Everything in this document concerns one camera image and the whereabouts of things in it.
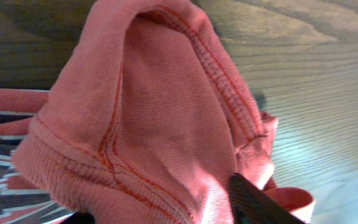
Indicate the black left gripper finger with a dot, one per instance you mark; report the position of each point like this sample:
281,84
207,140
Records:
250,206

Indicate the red printed t-shirt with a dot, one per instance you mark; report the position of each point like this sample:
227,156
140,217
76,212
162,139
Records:
146,123

